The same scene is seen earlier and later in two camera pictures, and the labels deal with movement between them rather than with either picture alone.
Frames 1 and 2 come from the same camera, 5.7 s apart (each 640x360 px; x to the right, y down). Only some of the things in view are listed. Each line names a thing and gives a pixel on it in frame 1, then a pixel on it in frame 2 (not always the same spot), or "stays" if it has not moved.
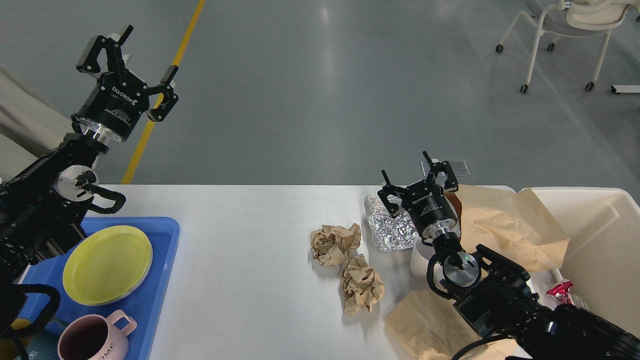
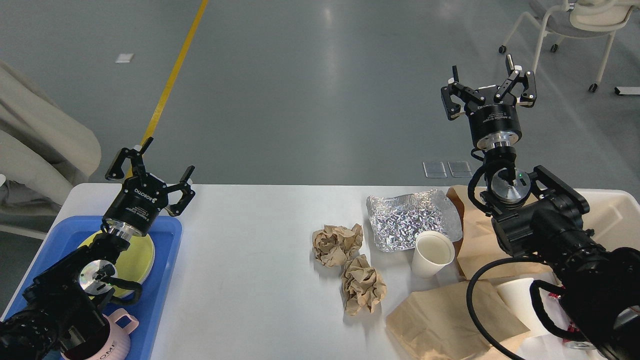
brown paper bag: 425,324 stays
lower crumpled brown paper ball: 361,287 stays
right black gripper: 430,210 → 495,125
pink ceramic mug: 94,337 stays
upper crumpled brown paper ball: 331,245 stays
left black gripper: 116,105 → 135,208
